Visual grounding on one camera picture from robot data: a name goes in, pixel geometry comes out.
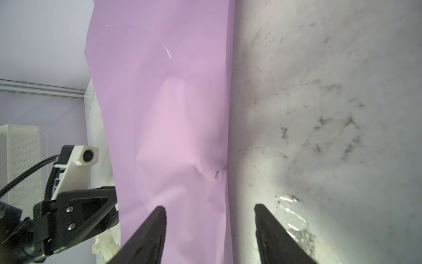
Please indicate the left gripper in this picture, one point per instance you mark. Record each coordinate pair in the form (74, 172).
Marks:
(74, 217)

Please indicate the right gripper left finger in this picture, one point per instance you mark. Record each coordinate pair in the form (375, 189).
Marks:
(146, 245)

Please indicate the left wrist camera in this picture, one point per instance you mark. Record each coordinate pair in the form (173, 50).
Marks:
(74, 168)

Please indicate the pink purple wrapping paper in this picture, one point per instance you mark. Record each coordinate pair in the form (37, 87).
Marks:
(162, 75)

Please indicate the cream printed ribbon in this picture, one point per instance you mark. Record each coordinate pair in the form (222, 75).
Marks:
(107, 245)

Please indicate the lower white mesh shelf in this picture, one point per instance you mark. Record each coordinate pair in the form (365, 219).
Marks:
(21, 148)

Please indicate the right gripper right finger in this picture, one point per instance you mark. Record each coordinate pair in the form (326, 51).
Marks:
(275, 245)

